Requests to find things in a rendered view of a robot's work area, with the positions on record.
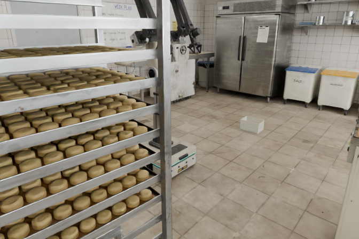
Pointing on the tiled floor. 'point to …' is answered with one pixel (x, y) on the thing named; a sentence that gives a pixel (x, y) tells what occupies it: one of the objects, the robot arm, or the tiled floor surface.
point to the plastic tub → (251, 124)
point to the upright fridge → (276, 19)
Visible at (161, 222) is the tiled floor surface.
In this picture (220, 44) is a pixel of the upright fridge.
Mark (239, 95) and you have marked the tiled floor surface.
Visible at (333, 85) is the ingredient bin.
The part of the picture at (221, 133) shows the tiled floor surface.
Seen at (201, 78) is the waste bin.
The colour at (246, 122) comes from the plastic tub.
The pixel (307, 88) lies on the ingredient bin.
